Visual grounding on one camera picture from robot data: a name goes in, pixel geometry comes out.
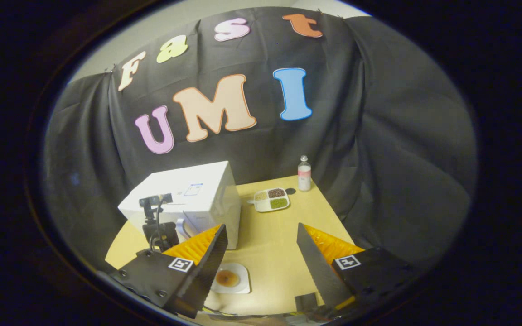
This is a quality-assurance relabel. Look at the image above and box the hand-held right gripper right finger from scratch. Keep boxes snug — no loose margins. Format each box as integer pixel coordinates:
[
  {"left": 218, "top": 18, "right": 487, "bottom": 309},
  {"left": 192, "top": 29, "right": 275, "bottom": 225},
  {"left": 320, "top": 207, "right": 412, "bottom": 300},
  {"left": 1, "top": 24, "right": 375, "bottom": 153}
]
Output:
[{"left": 296, "top": 223, "right": 420, "bottom": 312}]

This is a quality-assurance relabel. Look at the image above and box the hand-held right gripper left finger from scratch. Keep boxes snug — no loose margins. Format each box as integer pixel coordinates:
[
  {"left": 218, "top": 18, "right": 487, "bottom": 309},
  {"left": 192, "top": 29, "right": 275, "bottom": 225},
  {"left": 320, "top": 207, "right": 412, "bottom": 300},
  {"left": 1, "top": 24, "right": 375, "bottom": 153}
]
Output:
[{"left": 107, "top": 224, "right": 228, "bottom": 319}]

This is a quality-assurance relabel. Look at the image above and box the sugared ring doughnut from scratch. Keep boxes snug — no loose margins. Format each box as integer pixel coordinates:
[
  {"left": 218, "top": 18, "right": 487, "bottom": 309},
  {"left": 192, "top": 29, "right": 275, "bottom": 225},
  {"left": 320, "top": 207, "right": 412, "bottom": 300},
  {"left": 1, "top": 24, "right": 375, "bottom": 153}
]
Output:
[{"left": 216, "top": 270, "right": 240, "bottom": 288}]

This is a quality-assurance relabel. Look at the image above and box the white microwave oven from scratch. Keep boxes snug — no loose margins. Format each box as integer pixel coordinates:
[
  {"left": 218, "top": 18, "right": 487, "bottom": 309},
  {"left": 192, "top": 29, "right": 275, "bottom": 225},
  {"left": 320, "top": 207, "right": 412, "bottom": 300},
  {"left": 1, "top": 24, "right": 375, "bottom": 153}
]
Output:
[{"left": 118, "top": 161, "right": 242, "bottom": 250}]

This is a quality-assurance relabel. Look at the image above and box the white square plate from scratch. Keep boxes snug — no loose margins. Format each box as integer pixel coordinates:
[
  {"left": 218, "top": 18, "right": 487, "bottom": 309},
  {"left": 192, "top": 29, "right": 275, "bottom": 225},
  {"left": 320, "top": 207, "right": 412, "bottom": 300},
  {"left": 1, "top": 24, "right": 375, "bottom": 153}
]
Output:
[{"left": 210, "top": 263, "right": 251, "bottom": 294}]

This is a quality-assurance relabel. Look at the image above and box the white divided tray of beans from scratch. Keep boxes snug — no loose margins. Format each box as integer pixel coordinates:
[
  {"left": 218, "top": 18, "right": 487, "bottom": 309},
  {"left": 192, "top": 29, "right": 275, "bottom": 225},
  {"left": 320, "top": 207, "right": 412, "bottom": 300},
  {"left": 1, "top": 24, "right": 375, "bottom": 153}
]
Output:
[{"left": 247, "top": 187, "right": 290, "bottom": 213}]

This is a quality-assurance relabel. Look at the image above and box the clear bottle with pink label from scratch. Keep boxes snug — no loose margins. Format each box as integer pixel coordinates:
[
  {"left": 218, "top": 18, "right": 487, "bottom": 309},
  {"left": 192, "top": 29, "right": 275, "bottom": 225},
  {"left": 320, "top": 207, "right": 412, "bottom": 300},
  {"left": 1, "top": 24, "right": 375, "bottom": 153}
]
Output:
[{"left": 298, "top": 155, "right": 312, "bottom": 192}]

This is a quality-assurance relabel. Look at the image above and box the black backdrop cloth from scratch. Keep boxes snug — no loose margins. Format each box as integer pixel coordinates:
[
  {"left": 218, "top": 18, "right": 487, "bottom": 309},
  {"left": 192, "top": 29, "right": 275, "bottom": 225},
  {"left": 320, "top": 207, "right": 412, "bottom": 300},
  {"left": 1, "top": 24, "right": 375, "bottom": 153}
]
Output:
[{"left": 43, "top": 7, "right": 478, "bottom": 272}]

